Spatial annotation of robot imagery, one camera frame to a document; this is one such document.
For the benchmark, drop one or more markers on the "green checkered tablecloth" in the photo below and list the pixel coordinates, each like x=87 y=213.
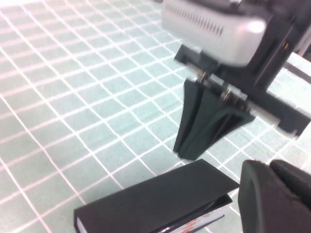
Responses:
x=73 y=72

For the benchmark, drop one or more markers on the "black glasses case printed front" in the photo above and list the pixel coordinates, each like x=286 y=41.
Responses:
x=145 y=194

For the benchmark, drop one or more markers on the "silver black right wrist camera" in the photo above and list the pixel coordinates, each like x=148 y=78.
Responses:
x=206 y=31

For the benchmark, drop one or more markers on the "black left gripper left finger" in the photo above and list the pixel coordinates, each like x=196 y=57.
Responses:
x=262 y=206

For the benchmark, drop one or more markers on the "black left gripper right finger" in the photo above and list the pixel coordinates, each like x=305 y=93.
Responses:
x=296 y=179

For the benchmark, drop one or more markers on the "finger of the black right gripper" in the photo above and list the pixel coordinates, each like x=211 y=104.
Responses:
x=190 y=109
x=209 y=126

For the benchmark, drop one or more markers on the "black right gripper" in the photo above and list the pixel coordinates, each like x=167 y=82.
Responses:
x=267 y=72

